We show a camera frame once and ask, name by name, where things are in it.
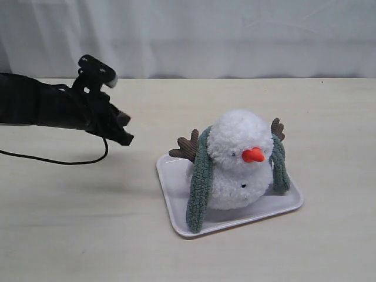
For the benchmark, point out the white rectangular tray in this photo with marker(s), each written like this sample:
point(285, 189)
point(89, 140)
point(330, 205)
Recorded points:
point(174, 181)

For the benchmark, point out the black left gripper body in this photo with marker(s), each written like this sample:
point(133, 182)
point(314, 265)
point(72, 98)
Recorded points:
point(95, 106)

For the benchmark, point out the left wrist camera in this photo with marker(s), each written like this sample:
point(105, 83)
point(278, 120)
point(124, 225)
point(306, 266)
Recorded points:
point(99, 70)

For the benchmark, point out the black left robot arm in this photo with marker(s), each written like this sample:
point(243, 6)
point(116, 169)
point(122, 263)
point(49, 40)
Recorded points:
point(26, 101)

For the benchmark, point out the green knitted scarf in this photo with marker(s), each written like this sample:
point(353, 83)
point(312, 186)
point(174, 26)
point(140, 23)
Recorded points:
point(232, 168)

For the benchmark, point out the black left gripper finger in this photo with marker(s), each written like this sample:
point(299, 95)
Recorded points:
point(123, 119)
point(122, 137)

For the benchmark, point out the white backdrop curtain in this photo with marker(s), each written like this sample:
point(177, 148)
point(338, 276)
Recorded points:
point(191, 39)

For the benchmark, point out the white plush snowman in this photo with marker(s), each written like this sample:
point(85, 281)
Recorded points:
point(238, 118)

